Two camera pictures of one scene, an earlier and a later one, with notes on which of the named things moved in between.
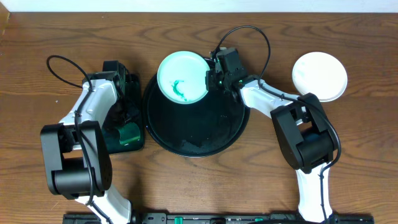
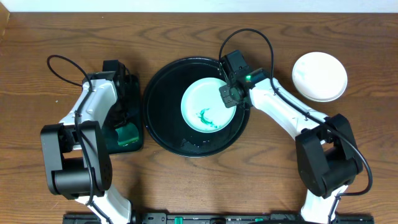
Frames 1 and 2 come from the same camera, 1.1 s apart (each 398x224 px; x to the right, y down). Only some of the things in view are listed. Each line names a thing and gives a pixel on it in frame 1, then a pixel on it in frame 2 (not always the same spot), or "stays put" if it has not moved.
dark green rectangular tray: x=112 y=135 stays put
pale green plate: x=181 y=77 -> x=203 y=107
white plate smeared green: x=321 y=73 stays put
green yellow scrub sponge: x=129 y=132 stays put
